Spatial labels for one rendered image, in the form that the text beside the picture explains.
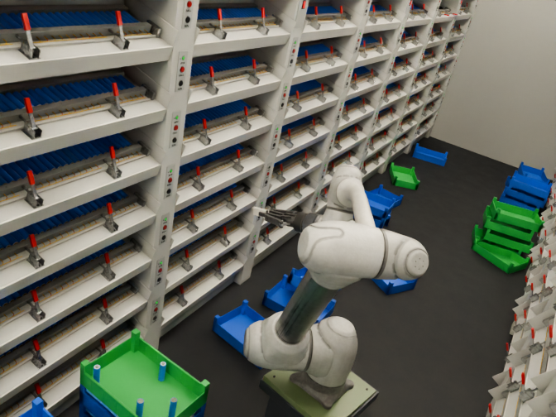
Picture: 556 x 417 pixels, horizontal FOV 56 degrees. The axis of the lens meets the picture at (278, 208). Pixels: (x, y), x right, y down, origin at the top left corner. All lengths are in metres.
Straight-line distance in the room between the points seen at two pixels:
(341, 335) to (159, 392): 0.61
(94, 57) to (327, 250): 0.74
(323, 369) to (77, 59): 1.21
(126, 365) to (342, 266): 0.75
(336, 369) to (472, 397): 0.89
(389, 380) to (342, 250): 1.26
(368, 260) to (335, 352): 0.59
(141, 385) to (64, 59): 0.91
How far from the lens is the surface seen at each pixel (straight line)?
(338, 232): 1.26
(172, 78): 1.62
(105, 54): 1.41
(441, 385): 2.54
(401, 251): 1.29
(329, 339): 1.79
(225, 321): 2.44
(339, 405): 1.95
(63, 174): 1.54
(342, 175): 1.85
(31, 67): 1.29
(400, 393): 2.40
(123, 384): 1.62
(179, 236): 2.03
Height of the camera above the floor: 1.62
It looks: 28 degrees down
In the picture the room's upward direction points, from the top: 13 degrees clockwise
